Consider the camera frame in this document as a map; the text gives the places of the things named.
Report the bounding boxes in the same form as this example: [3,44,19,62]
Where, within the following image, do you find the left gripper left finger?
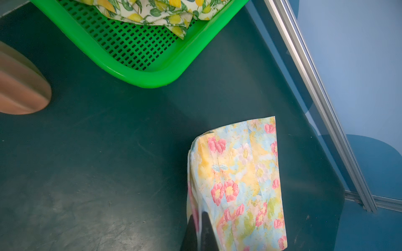
[180,214,199,251]

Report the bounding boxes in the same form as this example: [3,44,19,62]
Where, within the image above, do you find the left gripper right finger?
[200,212,219,251]

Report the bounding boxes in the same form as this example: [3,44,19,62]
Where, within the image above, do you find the pastel floral skirt pink flowers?
[187,117,288,251]

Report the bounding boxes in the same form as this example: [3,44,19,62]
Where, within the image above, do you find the green plastic basket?
[34,1,246,88]

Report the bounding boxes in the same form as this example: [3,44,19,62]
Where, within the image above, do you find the terracotta ribbed vase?
[1,42,52,115]

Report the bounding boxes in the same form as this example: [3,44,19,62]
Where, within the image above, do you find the lemon print skirt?
[78,0,229,39]

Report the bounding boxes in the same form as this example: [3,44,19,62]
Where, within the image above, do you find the aluminium frame back rail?
[265,0,402,213]

